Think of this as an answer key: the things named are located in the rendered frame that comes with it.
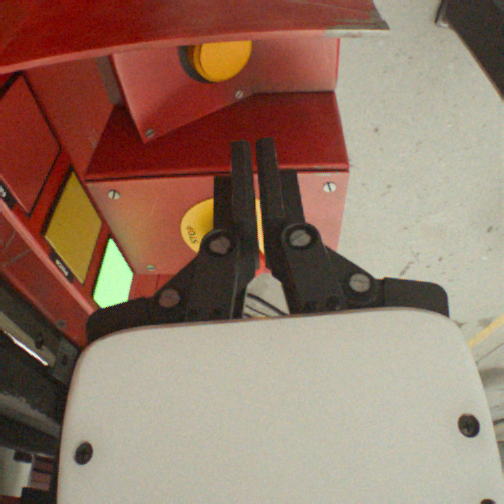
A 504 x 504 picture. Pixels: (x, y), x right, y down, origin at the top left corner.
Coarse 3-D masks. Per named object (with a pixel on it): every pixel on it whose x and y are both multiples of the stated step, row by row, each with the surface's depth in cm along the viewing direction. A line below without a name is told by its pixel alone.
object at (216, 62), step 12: (192, 48) 20; (204, 48) 20; (216, 48) 21; (228, 48) 21; (240, 48) 21; (192, 60) 21; (204, 60) 21; (216, 60) 21; (228, 60) 22; (240, 60) 22; (204, 72) 22; (216, 72) 22; (228, 72) 22
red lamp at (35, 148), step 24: (24, 96) 16; (0, 120) 14; (24, 120) 16; (0, 144) 15; (24, 144) 16; (48, 144) 18; (0, 168) 15; (24, 168) 16; (48, 168) 18; (24, 192) 16
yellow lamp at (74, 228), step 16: (64, 192) 20; (80, 192) 21; (64, 208) 20; (80, 208) 22; (64, 224) 20; (80, 224) 22; (96, 224) 24; (48, 240) 18; (64, 240) 20; (80, 240) 21; (64, 256) 20; (80, 256) 21; (80, 272) 21
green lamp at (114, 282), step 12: (108, 252) 25; (108, 264) 25; (120, 264) 27; (108, 276) 25; (120, 276) 27; (96, 288) 24; (108, 288) 25; (120, 288) 27; (96, 300) 23; (108, 300) 25; (120, 300) 27
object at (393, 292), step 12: (384, 288) 11; (396, 288) 11; (408, 288) 11; (420, 288) 11; (432, 288) 11; (384, 300) 11; (396, 300) 11; (408, 300) 11; (420, 300) 11; (432, 300) 11; (444, 300) 11; (444, 312) 11
